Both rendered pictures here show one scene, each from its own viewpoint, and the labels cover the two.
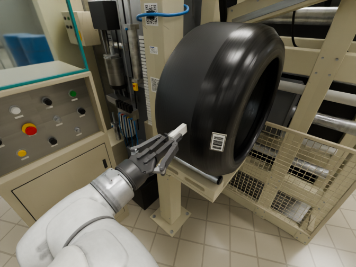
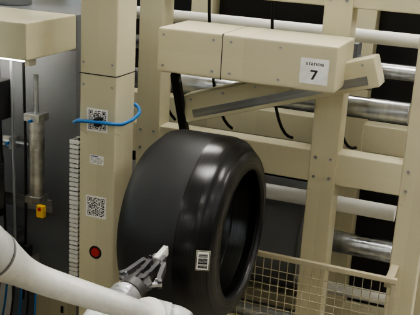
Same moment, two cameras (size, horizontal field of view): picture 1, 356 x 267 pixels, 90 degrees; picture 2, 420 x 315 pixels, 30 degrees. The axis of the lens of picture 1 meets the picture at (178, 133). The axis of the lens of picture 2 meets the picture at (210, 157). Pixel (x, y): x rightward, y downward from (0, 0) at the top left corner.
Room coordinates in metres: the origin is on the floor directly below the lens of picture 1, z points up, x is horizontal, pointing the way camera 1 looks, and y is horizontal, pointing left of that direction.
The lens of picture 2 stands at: (-1.51, 0.56, 2.13)
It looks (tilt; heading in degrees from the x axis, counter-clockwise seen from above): 17 degrees down; 341
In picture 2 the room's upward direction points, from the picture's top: 3 degrees clockwise
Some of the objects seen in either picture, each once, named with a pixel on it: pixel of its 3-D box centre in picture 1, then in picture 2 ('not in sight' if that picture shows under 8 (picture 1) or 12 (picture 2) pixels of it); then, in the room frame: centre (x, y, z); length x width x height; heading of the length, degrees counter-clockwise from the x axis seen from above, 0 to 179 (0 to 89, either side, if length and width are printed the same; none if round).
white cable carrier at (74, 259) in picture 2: (150, 85); (78, 207); (0.94, 0.15, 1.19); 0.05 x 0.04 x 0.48; 140
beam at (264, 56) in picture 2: not in sight; (255, 54); (0.90, -0.43, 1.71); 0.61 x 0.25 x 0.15; 50
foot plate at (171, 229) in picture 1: (170, 215); not in sight; (0.91, 0.06, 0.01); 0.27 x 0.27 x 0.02; 50
